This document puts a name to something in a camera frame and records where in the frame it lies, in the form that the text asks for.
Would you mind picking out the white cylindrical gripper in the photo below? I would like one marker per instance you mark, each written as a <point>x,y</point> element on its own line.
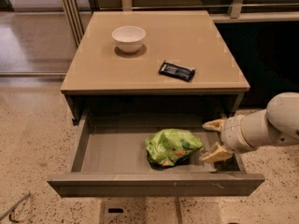
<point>230,133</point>

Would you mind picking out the green rice chip bag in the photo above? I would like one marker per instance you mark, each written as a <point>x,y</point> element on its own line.
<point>168,147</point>

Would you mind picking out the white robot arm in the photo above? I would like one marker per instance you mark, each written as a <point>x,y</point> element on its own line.
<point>276,126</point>

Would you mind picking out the open grey top drawer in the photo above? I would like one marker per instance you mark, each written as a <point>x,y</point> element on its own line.
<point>109,159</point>

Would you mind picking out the beige cabinet with counter top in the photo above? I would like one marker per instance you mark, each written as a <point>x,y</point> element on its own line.
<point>185,38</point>

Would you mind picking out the black snack bar wrapper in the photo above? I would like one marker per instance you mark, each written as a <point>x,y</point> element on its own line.
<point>176,71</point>

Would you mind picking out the white ceramic bowl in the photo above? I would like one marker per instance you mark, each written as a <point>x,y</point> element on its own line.
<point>129,39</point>

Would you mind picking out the metal rod on floor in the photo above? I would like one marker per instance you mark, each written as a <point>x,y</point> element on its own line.
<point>11,210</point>

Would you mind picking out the metal railing frame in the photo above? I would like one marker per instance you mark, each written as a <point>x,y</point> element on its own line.
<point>221,11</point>

